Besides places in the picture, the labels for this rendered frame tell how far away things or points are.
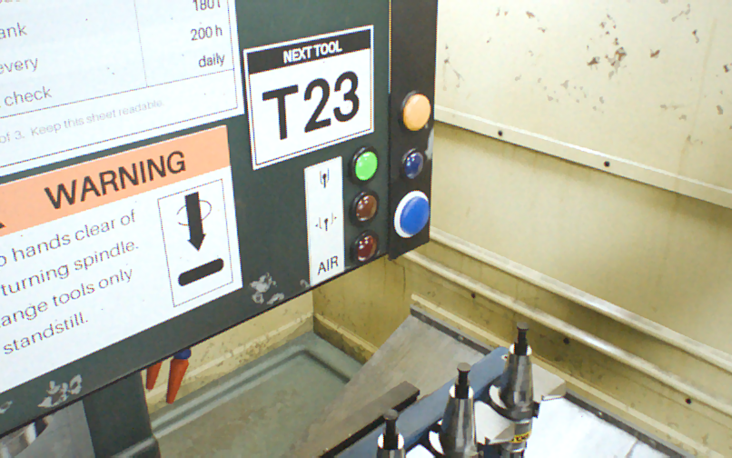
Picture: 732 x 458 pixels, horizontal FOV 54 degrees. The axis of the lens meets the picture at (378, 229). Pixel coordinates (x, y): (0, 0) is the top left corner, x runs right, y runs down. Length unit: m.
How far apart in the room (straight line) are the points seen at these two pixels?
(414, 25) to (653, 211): 0.83
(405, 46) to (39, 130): 0.24
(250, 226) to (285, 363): 1.59
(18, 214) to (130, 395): 1.00
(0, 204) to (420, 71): 0.28
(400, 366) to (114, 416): 0.63
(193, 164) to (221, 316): 0.10
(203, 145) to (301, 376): 1.61
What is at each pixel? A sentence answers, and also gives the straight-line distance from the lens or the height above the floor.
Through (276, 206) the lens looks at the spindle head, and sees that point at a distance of 0.45.
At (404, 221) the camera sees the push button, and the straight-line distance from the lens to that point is 0.53.
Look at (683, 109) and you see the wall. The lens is 1.20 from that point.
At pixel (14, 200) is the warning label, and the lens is 0.37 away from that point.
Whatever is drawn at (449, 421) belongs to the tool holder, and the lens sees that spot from 0.83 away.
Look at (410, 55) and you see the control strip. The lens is 0.50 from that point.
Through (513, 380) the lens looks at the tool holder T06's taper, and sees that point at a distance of 0.90.
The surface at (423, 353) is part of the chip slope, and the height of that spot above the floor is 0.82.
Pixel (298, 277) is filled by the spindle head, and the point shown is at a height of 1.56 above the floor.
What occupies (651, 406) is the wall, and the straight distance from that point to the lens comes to 1.44.
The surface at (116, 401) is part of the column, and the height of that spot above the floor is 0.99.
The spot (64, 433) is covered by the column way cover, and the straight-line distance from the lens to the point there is 1.29.
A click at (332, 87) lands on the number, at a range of 0.46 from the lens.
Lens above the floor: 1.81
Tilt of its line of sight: 27 degrees down
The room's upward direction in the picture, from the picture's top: straight up
